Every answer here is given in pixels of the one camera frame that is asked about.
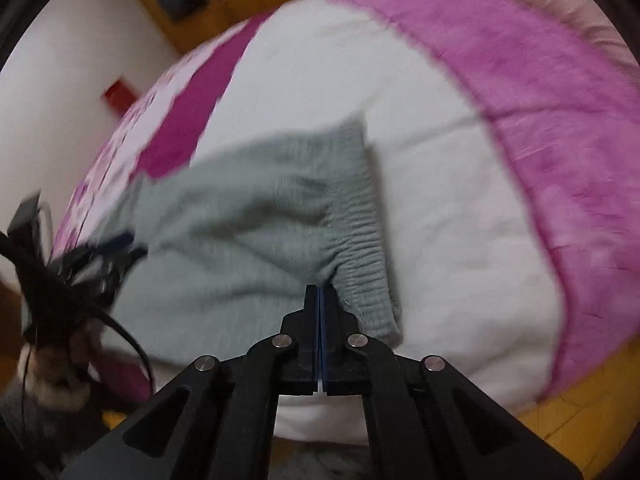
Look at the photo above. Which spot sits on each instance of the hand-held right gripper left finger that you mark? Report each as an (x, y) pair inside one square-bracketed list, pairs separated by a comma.
[(310, 340)]

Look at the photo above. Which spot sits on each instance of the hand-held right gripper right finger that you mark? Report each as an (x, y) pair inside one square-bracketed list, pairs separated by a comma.
[(324, 340)]

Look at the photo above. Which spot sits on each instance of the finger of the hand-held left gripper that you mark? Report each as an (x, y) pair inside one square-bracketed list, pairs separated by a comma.
[(117, 260)]

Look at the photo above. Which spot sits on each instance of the grey pants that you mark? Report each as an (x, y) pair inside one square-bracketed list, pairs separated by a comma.
[(225, 220)]

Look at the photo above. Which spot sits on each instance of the person's left forearm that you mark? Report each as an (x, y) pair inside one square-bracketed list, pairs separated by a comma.
[(30, 425)]

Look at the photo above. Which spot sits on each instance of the person's left hand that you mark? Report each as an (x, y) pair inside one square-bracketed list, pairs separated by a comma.
[(75, 350)]

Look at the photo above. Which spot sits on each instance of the pink and white blanket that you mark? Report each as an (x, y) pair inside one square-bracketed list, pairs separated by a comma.
[(450, 210)]

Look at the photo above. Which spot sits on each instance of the red wall object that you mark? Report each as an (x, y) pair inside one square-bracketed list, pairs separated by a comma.
[(121, 94)]

